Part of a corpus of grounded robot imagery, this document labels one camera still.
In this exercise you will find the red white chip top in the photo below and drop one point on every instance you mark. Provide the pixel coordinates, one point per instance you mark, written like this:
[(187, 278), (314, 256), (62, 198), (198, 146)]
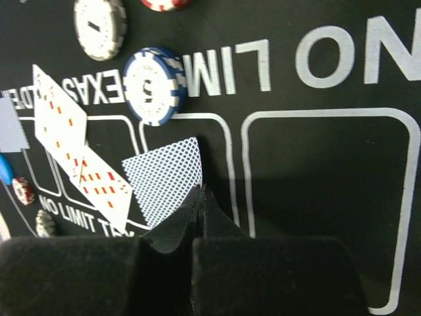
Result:
[(165, 5)]

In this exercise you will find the red white chip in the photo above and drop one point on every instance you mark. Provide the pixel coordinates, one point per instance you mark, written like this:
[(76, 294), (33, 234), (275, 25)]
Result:
[(23, 190), (165, 5)]

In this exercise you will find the grey white chip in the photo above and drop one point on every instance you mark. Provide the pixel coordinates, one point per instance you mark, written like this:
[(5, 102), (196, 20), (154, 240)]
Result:
[(45, 225), (100, 27)]

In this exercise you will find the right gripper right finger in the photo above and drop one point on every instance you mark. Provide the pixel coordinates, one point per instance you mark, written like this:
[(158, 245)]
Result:
[(233, 274)]

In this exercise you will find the grey white chip bottom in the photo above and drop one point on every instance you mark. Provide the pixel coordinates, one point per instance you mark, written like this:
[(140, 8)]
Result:
[(45, 225)]

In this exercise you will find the blue white chip top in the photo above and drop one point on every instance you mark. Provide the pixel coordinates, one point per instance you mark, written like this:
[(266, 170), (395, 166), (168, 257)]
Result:
[(154, 82)]

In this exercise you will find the blue blind button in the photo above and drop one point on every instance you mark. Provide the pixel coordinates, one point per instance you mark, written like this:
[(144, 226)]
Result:
[(6, 171)]

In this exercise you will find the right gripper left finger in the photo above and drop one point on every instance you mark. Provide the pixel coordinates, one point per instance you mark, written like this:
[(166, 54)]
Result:
[(87, 275)]

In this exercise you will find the face up community card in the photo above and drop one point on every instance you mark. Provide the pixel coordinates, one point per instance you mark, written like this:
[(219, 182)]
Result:
[(103, 187), (60, 123)]

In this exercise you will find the grey white chip top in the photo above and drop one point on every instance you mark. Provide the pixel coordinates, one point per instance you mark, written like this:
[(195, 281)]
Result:
[(100, 27)]

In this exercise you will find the black poker felt mat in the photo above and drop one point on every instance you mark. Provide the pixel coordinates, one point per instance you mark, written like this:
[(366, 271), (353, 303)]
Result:
[(307, 115)]

